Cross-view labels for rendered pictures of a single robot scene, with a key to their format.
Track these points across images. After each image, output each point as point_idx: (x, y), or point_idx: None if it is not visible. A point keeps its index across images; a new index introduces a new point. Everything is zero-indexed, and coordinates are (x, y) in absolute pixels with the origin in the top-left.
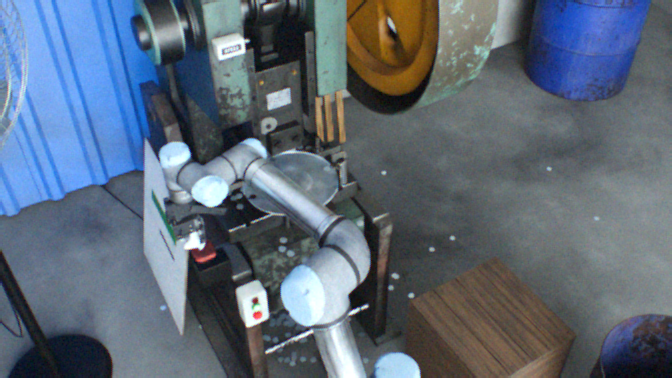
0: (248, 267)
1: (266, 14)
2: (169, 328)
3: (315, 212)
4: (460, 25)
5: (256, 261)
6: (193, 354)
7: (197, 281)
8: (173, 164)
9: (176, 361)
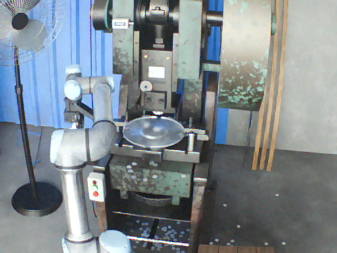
0: (104, 166)
1: (155, 16)
2: (95, 209)
3: (100, 114)
4: (239, 39)
5: (112, 166)
6: (94, 224)
7: None
8: (67, 72)
9: None
